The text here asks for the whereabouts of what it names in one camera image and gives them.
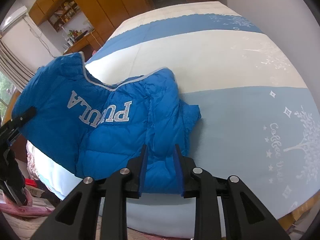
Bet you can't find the white air conditioner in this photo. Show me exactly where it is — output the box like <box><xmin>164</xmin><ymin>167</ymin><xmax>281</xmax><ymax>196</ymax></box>
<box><xmin>1</xmin><ymin>5</ymin><xmax>27</xmax><ymax>33</ymax></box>

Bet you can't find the window with wooden frame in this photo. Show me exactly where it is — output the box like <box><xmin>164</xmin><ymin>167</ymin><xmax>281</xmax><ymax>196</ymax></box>
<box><xmin>0</xmin><ymin>73</ymin><xmax>21</xmax><ymax>125</ymax></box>

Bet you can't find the striped grey curtain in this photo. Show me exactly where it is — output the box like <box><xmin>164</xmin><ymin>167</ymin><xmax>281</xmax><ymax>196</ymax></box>
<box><xmin>0</xmin><ymin>41</ymin><xmax>35</xmax><ymax>92</ymax></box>

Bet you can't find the blue and white bed sheet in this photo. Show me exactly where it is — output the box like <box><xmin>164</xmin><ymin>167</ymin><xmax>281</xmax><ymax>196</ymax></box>
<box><xmin>39</xmin><ymin>0</ymin><xmax>317</xmax><ymax>238</ymax></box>

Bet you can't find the blue puffer jacket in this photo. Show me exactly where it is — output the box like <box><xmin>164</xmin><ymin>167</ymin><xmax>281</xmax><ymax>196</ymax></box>
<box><xmin>12</xmin><ymin>53</ymin><xmax>201</xmax><ymax>194</ymax></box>

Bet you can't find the wooden desk with clutter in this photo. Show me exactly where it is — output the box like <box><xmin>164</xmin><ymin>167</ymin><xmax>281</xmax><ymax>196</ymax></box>
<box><xmin>63</xmin><ymin>29</ymin><xmax>107</xmax><ymax>56</ymax></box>

